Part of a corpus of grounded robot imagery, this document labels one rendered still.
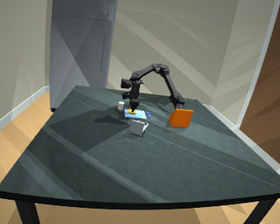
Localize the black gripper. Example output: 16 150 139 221
129 89 139 112

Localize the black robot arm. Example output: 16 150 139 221
121 64 186 110

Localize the white dish rack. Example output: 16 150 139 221
130 120 149 136

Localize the light blue flat mat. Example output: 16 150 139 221
125 109 146 119

